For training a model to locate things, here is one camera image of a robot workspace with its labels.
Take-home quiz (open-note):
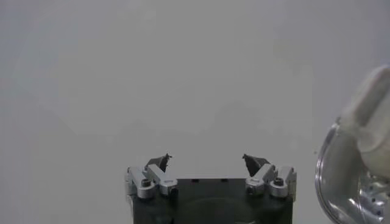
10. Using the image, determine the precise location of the round glass pot lid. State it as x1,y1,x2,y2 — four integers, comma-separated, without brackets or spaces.
315,65,390,224

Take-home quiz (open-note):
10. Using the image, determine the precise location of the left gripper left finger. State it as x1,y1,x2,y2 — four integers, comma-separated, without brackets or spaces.
124,153,179,200

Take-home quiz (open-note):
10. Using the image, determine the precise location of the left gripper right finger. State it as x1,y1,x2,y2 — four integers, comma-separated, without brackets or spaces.
242,153,298,199

